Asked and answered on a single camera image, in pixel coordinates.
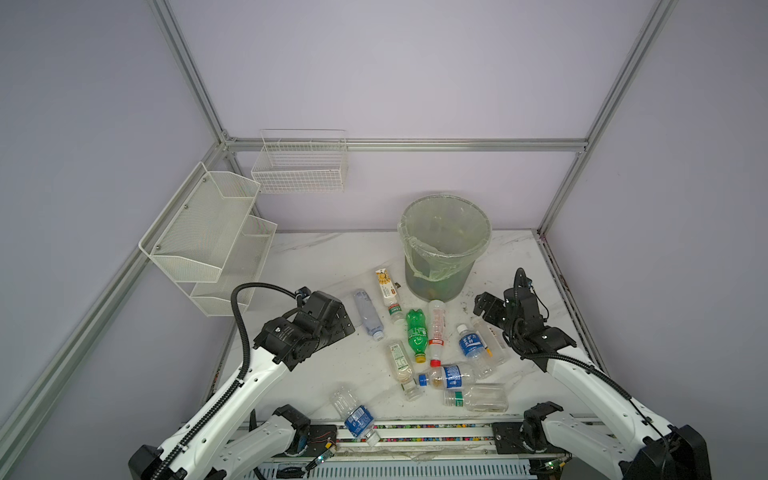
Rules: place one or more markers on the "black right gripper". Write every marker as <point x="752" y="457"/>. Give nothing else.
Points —
<point x="489" y="304"/>

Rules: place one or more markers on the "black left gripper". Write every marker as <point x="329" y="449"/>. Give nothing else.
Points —
<point x="344" y="321"/>

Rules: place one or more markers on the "clear bottle blue label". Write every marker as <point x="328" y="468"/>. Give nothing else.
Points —
<point x="357" y="418"/>

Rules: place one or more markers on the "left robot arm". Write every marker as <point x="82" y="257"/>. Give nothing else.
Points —
<point x="206" y="447"/>

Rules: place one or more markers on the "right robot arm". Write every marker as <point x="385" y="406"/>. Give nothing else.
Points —
<point x="639" y="443"/>

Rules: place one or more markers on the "grey mesh waste bin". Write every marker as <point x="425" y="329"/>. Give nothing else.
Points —
<point x="444" y="258"/>

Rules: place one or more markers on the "green plastic bin liner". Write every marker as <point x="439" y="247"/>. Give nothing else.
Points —
<point x="444" y="237"/>

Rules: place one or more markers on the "clear crushed bottle white label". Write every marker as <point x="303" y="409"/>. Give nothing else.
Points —
<point x="368" y="314"/>

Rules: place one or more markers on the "bottle blue label white cap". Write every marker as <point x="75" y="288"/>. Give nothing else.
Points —
<point x="474" y="350"/>

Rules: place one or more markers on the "clear bottle orange label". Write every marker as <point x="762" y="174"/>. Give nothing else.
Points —
<point x="496" y="351"/>

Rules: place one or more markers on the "clear bottle sunflower label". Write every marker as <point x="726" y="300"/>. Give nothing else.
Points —
<point x="390" y="296"/>

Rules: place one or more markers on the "clear bottle red cap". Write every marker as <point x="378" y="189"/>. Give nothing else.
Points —
<point x="437" y="324"/>

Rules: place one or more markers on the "small bottle green white label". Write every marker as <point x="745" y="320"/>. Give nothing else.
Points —
<point x="402" y="370"/>

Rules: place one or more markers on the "green soda bottle yellow cap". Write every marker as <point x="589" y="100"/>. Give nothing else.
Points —
<point x="417" y="335"/>

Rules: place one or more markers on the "clear bottle green cap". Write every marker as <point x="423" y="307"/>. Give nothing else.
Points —
<point x="489" y="398"/>

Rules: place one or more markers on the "white mesh two-tier shelf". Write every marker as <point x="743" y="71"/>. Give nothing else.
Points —
<point x="208" y="240"/>

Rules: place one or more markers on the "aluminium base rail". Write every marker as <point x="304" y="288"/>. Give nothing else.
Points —
<point x="448" y="449"/>

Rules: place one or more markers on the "white wire wall basket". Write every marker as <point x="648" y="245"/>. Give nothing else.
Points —
<point x="293" y="161"/>

